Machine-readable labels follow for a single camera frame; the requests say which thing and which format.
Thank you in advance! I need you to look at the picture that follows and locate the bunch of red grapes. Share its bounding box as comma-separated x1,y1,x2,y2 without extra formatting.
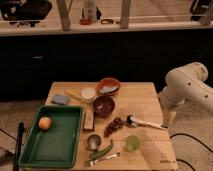
104,117,124,138

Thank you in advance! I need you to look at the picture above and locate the small metal cup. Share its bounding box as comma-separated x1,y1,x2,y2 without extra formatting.
87,134,101,150

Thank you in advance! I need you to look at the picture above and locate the green plastic tray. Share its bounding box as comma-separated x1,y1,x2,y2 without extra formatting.
18,105,83,169

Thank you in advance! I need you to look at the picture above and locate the wooden table leg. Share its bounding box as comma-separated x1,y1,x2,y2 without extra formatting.
120,0,131,29
56,0,70,31

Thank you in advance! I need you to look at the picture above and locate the white bottle on floor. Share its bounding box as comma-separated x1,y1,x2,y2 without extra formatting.
84,0,97,23

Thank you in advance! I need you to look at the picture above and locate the black pole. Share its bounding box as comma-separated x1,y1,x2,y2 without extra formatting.
13,122,25,171

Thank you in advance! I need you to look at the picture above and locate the black office chair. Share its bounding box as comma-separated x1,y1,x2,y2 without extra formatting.
0,0,52,27

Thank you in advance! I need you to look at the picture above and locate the orange bowl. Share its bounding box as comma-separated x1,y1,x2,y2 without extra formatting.
97,77,120,96

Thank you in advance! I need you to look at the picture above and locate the orange fruit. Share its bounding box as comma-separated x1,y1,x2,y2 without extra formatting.
38,117,52,130

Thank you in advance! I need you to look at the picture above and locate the wooden table leg left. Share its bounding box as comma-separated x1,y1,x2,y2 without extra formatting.
56,0,70,31

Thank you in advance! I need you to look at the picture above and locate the black cable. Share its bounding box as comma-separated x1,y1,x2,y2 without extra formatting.
169,132,213,171

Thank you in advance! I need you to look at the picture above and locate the wooden block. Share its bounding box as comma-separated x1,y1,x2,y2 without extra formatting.
83,107,94,132

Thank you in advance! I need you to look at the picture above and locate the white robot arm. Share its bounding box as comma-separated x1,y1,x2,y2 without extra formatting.
158,62,213,126

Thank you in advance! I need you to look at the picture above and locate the dark brown bowl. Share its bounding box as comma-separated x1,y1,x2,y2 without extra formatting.
93,96,115,118

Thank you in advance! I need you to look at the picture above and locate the blue sponge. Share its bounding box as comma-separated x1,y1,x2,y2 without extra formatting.
51,94,69,105

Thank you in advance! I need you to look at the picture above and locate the green plastic cup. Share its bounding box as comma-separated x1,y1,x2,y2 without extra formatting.
124,135,141,152

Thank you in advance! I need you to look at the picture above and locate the wooden table leg right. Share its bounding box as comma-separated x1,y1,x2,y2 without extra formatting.
120,0,131,29

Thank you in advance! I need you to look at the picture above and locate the green chili pepper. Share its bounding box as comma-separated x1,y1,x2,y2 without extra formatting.
89,140,113,160

